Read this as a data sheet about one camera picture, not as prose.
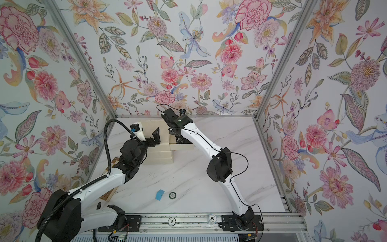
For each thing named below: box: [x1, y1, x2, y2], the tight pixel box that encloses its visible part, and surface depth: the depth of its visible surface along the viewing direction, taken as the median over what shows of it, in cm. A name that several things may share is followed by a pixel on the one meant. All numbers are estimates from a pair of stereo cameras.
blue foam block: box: [155, 189, 165, 202], surface depth 86 cm
